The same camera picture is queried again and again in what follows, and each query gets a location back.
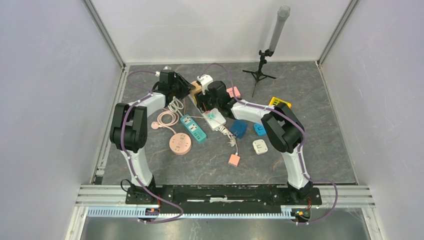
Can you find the thin pink charger cable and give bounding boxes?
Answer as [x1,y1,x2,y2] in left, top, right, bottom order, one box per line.
[180,99,240,157]

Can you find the white loose cable bundle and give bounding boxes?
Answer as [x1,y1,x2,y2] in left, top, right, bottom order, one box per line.
[164,96,186,117]

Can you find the thick pink hub cable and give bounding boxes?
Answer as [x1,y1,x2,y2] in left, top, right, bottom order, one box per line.
[150,110,181,135]

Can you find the white square plug adapter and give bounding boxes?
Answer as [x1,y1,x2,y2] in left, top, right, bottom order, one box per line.
[252,139,268,155]

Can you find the tan cube socket adapter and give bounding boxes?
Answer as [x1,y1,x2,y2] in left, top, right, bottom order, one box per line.
[190,81,203,97]

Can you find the pink cube socket adapter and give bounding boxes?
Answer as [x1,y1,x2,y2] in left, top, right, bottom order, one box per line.
[226,86,241,98]

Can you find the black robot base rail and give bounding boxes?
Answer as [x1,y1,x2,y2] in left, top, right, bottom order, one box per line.
[125,184,323,215]

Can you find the light pink charger plug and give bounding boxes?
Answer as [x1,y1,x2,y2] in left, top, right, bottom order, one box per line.
[228,154,241,167]

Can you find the white coiled power cord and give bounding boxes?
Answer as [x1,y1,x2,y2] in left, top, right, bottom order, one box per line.
[216,125,238,148]

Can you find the teal power strip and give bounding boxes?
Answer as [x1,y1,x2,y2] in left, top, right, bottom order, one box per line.
[180,114,207,144]

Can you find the yellow toy brick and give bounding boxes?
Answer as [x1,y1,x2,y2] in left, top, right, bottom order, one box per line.
[269,96,292,109]

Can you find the black mini tripod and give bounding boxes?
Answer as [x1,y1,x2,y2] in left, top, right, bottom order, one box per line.
[242,49,276,97]

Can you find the grey microphone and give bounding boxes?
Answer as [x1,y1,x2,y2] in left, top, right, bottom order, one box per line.
[268,5,291,56]

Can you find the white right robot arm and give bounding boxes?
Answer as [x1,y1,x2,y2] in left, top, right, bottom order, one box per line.
[190,80,313,204]

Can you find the dark blue cube socket adapter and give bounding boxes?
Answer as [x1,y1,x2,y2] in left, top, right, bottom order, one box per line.
[229,119,248,139]

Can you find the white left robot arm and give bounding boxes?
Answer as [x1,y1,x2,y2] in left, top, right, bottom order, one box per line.
[109,70,195,204]

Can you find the light blue plug adapter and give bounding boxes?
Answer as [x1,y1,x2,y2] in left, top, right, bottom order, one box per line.
[253,123,267,137]

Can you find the white long power strip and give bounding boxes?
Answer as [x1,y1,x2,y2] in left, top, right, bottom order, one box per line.
[189,95,227,131]

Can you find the round pink socket hub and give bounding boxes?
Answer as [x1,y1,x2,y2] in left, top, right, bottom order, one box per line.
[169,132,192,155]

